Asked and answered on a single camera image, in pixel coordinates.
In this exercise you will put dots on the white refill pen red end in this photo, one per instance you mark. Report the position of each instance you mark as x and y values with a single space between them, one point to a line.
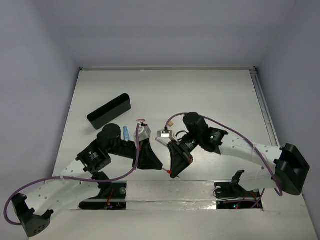
159 140

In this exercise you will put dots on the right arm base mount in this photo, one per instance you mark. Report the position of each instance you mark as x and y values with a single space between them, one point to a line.
230 195

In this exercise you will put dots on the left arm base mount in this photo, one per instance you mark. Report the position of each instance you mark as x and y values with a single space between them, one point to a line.
111 196

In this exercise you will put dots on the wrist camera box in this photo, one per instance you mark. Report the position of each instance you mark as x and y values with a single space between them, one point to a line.
144 132
166 133

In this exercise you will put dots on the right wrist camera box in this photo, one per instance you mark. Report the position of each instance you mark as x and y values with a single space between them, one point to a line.
166 133

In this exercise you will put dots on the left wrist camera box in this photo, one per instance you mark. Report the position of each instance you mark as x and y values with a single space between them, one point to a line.
144 132

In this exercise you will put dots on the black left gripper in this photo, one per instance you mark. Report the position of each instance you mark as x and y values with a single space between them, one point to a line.
136 156

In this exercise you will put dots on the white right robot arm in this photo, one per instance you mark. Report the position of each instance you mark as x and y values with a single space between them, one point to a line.
283 169

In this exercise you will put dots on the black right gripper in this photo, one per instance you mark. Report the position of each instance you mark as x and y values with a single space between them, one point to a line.
180 157

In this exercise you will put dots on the black pen holder box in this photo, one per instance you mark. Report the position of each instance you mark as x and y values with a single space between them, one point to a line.
110 111

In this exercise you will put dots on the blue pen cap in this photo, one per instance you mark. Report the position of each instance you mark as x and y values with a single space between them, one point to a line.
126 134

